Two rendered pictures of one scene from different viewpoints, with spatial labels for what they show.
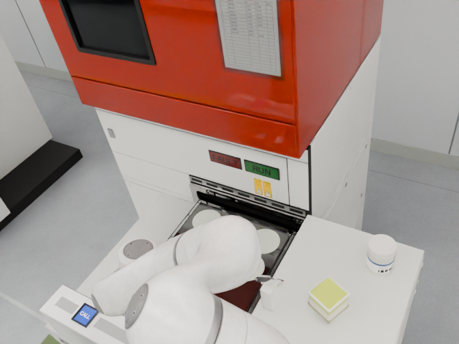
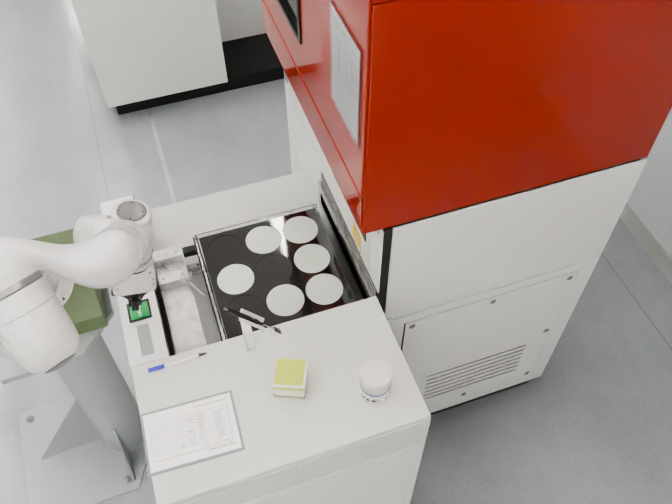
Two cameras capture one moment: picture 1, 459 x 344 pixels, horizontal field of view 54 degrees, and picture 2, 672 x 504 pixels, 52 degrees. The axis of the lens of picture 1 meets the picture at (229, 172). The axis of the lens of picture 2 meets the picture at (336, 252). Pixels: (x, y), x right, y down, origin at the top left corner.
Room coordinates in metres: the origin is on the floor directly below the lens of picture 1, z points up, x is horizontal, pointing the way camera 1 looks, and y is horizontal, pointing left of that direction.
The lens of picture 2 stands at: (0.05, -0.69, 2.43)
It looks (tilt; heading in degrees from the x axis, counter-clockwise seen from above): 53 degrees down; 35
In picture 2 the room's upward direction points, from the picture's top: straight up
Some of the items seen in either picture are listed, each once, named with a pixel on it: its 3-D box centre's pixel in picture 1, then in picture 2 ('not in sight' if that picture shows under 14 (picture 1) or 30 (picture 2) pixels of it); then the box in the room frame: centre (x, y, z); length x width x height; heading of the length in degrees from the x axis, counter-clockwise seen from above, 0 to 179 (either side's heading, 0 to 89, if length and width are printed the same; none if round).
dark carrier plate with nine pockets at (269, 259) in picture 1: (218, 255); (274, 269); (0.88, 0.08, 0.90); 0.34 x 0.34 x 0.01; 53
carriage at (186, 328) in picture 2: not in sight; (181, 307); (0.65, 0.23, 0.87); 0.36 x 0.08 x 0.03; 53
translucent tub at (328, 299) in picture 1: (328, 299); (290, 378); (0.60, -0.19, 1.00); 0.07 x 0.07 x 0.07; 30
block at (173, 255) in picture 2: not in sight; (168, 256); (0.75, 0.35, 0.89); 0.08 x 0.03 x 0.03; 143
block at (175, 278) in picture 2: not in sight; (173, 278); (0.70, 0.29, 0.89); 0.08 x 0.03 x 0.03; 143
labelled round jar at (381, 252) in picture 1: (380, 255); (375, 382); (0.69, -0.36, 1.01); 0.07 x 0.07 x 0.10
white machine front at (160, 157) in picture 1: (197, 166); (328, 169); (1.17, 0.10, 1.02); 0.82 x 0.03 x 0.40; 53
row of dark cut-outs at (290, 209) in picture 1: (244, 194); (346, 230); (1.06, -0.03, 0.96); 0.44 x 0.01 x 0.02; 53
